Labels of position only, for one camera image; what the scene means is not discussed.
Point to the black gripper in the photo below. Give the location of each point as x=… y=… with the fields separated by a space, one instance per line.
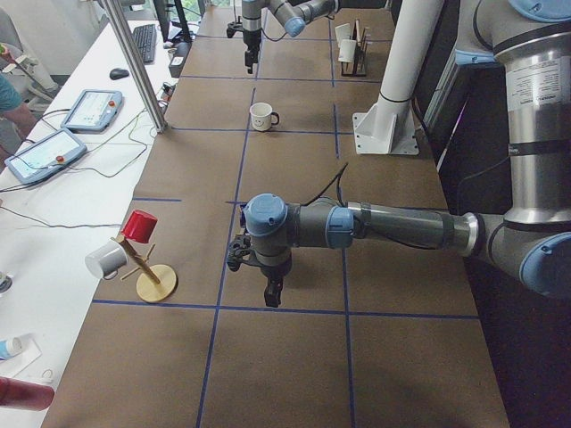
x=251 y=40
x=273 y=271

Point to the white smiley mug black handle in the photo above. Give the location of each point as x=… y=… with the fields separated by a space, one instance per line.
x=263 y=117

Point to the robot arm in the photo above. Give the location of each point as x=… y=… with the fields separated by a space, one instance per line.
x=503 y=157
x=292 y=17

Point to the red cup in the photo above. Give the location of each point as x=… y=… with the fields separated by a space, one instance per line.
x=139 y=226

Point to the grey white cup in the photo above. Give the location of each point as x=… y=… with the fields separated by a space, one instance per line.
x=105 y=262

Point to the black box with label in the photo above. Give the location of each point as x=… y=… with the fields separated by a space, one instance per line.
x=176 y=65

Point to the white HOME mug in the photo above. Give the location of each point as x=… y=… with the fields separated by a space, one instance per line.
x=343 y=32

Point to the white ribbed mug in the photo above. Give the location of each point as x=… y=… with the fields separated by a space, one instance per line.
x=347 y=51

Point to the black keyboard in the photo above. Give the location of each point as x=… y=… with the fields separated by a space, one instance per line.
x=145 y=40

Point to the wooden mug tree stand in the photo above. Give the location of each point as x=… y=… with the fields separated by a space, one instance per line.
x=155 y=283

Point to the black computer mouse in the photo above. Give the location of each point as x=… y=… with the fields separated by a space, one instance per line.
x=118 y=73

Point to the far teach pendant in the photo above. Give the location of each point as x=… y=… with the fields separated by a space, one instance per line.
x=94 y=111

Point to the teach pendant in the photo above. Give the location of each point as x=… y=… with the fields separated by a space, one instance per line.
x=46 y=157
x=94 y=111

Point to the near teach pendant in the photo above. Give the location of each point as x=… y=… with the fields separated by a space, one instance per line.
x=46 y=157

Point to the white blue tube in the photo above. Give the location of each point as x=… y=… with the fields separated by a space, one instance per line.
x=10 y=348

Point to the red cylinder bottle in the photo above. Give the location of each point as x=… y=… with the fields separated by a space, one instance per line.
x=23 y=395

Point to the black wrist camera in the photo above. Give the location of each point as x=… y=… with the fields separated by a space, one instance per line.
x=239 y=253
x=233 y=27

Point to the black wire mug rack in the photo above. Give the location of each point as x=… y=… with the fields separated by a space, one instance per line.
x=359 y=67

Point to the aluminium frame post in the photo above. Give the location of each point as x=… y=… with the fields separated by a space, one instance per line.
x=128 y=46

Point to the white pedestal column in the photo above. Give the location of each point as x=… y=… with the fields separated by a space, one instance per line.
x=388 y=126

